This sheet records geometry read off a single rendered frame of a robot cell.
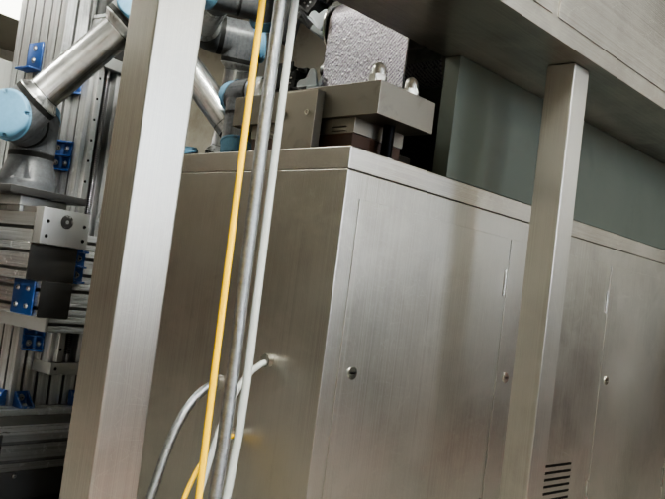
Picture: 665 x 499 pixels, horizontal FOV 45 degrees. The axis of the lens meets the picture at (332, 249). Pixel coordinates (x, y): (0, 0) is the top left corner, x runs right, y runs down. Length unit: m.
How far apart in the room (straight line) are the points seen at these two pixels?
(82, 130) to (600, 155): 1.41
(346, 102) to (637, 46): 0.64
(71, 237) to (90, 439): 1.24
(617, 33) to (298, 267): 0.78
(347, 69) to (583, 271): 0.76
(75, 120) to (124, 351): 1.63
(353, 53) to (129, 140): 0.96
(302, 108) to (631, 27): 0.69
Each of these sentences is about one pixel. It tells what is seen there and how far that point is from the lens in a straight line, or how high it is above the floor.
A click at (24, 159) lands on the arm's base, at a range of 2.20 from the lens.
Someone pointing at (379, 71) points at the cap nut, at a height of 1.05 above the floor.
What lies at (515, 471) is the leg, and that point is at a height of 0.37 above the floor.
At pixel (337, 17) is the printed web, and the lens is 1.85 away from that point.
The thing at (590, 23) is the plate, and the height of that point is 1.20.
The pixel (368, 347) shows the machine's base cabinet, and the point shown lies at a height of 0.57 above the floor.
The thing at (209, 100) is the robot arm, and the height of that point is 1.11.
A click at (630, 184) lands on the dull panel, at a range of 2.28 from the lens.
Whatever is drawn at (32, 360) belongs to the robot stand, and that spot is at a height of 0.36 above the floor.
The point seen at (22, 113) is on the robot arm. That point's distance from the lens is 2.06.
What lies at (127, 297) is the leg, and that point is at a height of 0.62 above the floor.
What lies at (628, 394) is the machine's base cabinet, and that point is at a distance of 2.36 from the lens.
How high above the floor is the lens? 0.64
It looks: 3 degrees up
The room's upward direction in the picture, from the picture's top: 7 degrees clockwise
